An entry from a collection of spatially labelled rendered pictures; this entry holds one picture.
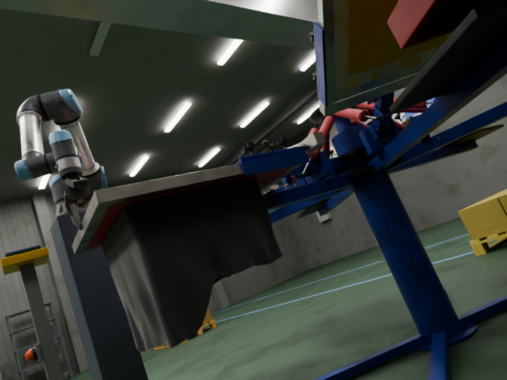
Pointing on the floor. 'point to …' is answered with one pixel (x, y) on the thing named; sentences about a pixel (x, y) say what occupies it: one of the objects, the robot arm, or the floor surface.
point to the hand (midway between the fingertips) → (87, 224)
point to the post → (43, 332)
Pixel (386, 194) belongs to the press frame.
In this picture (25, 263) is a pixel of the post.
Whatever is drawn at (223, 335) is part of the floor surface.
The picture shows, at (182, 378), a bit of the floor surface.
